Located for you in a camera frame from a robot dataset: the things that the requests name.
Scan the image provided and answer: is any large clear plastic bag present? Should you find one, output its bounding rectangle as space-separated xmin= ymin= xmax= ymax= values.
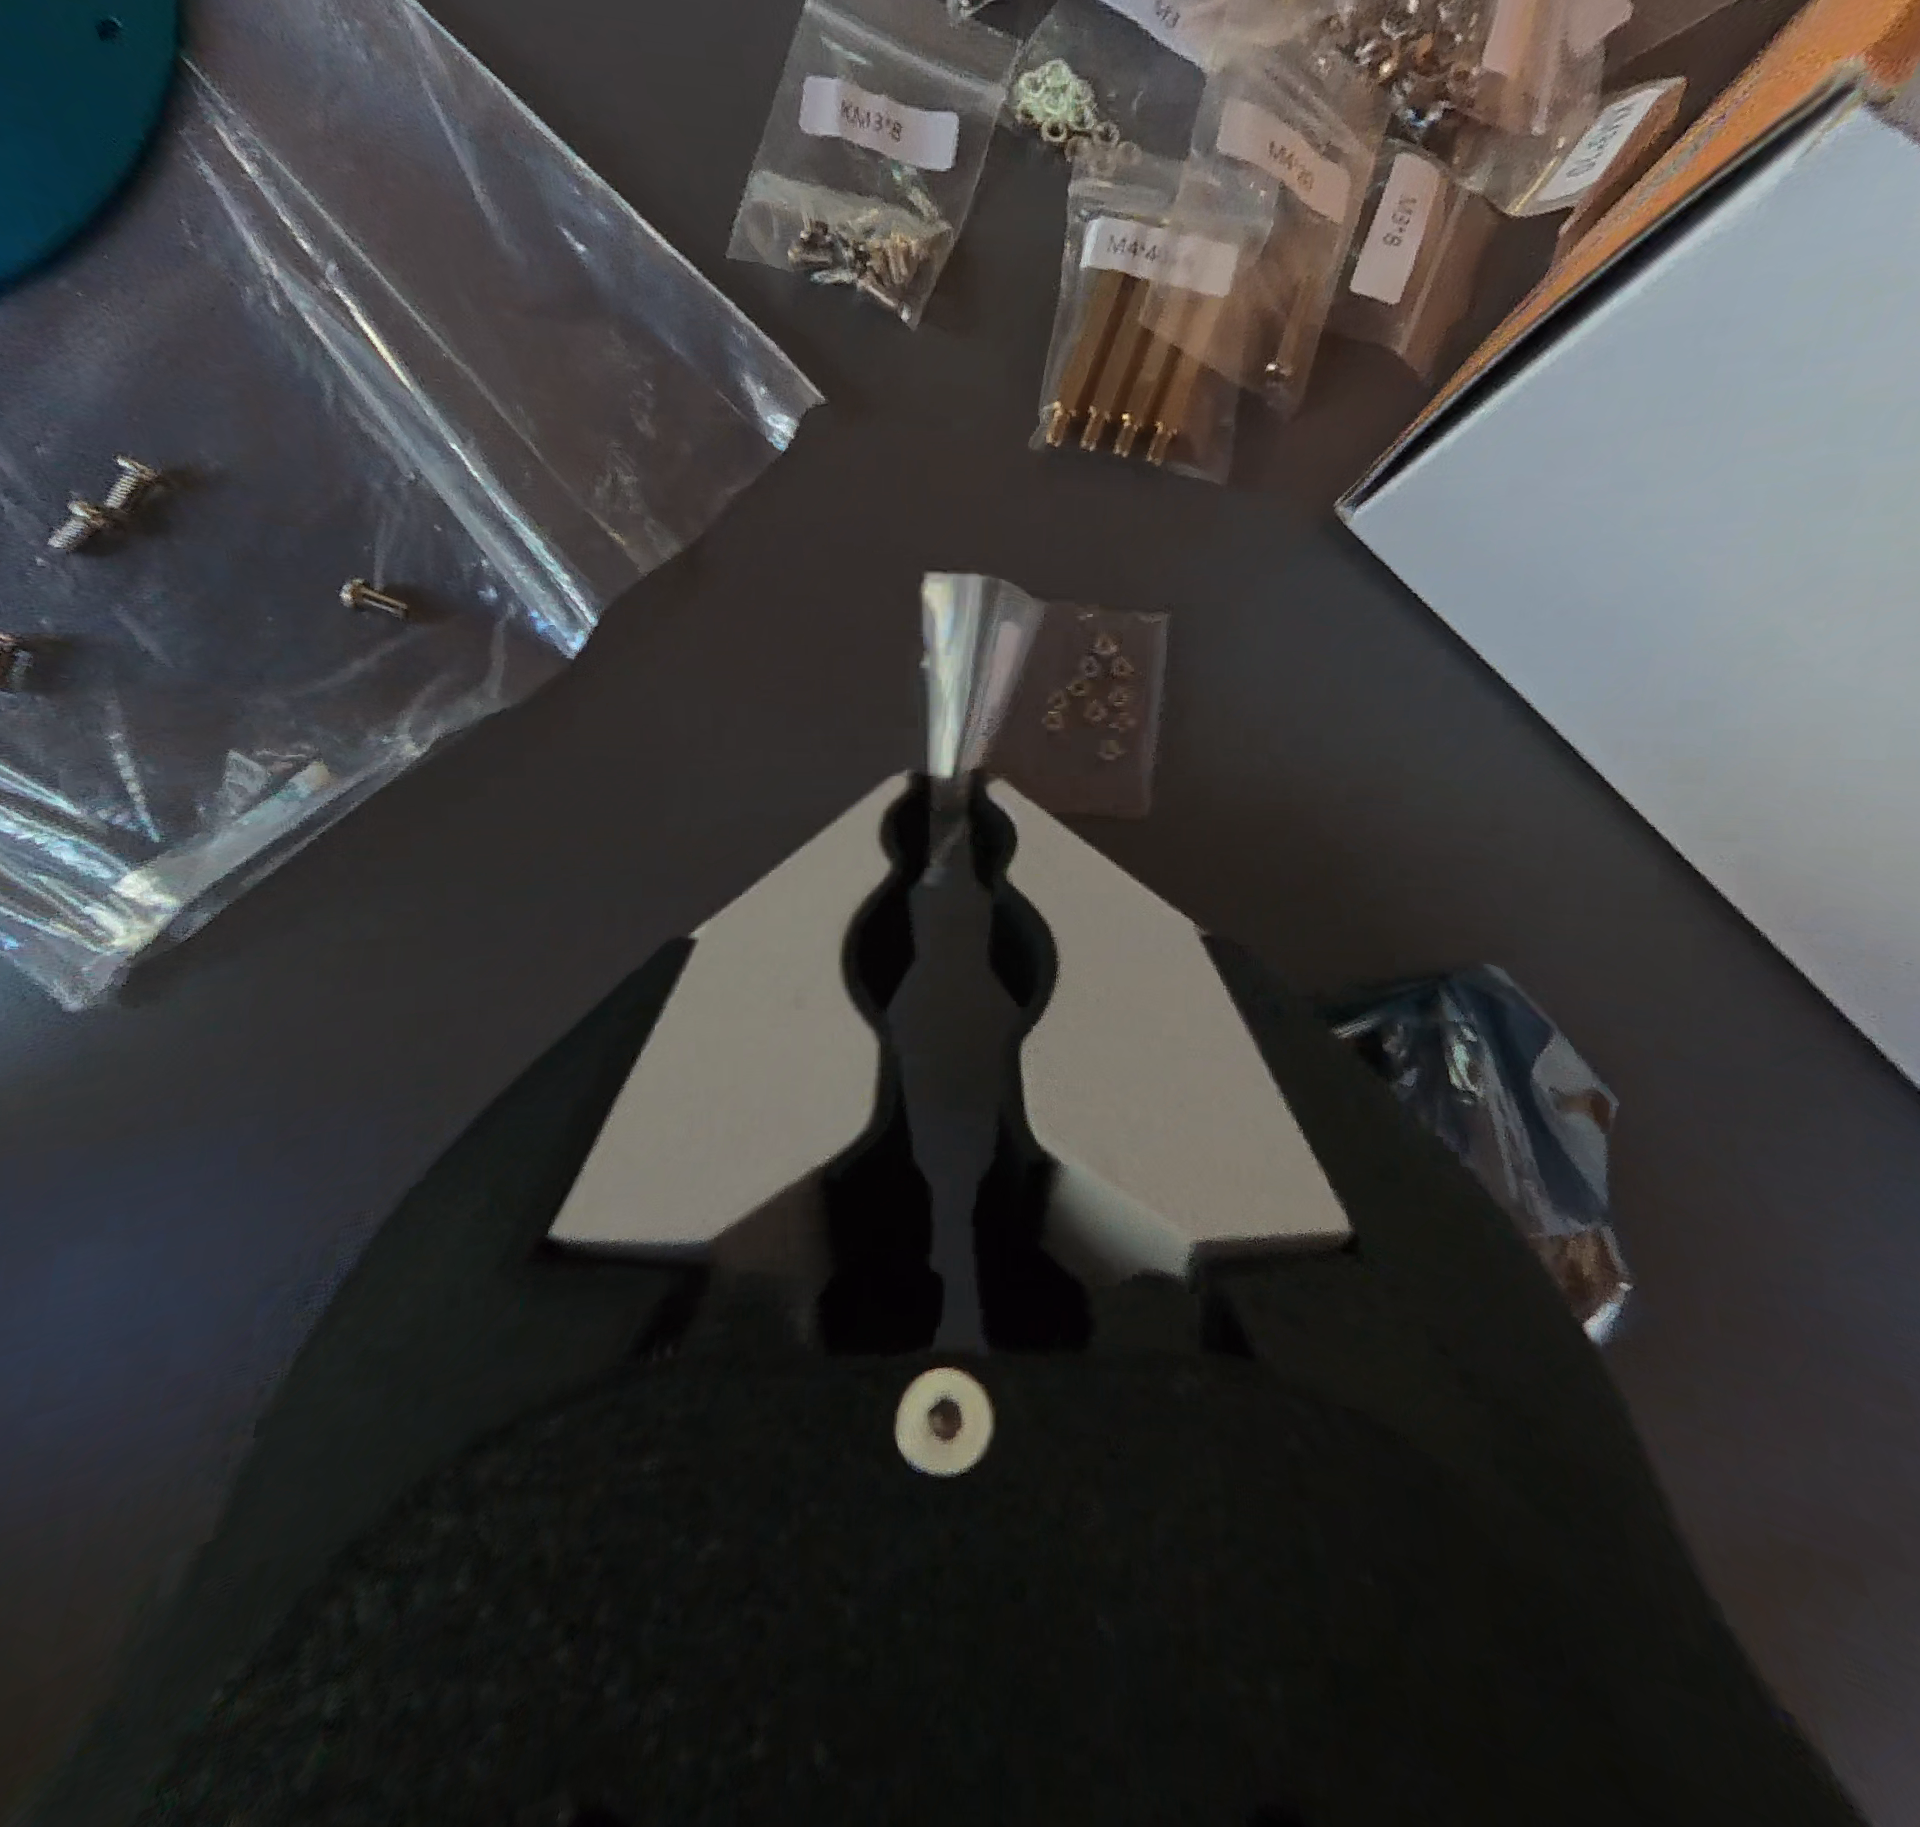
xmin=0 ymin=0 xmax=826 ymax=1013

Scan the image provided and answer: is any labelled bag of short screws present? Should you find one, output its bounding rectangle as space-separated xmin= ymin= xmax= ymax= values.
xmin=730 ymin=0 xmax=1023 ymax=331

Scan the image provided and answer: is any small bag of nuts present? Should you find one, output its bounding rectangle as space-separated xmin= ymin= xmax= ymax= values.
xmin=1036 ymin=600 xmax=1171 ymax=820

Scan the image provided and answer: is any dark antistatic bag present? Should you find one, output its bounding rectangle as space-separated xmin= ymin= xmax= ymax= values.
xmin=1327 ymin=965 xmax=1639 ymax=1353

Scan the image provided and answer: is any teal round metal plate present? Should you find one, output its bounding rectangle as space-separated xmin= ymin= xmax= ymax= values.
xmin=0 ymin=0 xmax=180 ymax=299

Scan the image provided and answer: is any pile of small hardware bags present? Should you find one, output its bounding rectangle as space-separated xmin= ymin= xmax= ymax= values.
xmin=930 ymin=0 xmax=1849 ymax=488

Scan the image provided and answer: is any small clear screw bag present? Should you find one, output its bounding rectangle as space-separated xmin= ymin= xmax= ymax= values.
xmin=917 ymin=572 xmax=1079 ymax=891

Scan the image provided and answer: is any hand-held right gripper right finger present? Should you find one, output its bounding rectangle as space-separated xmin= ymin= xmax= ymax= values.
xmin=980 ymin=777 xmax=1355 ymax=1356

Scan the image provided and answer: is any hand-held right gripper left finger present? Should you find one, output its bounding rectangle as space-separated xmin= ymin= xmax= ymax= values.
xmin=546 ymin=773 xmax=934 ymax=1356

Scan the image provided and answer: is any orange cardboard box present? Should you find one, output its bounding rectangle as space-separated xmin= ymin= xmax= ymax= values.
xmin=1335 ymin=0 xmax=1920 ymax=1088

